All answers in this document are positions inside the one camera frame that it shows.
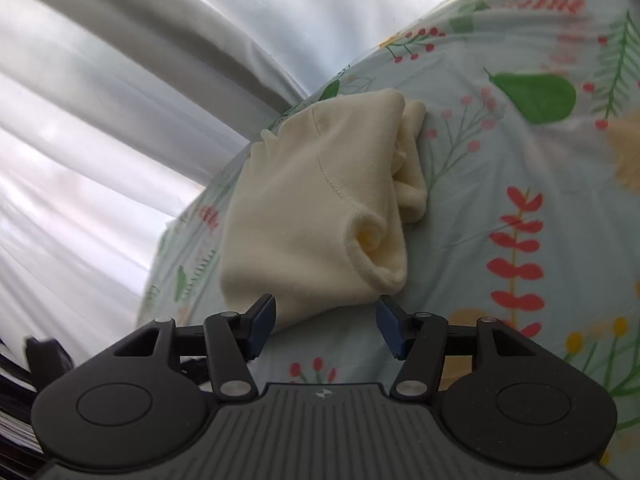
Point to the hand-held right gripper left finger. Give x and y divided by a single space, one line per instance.
262 329

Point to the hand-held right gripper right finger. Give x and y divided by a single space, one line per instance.
392 329

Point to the cream knit sweater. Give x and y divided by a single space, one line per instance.
300 210

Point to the floral printed bed sheet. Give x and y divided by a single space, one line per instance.
475 185

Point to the white curtain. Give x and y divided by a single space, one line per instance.
100 110

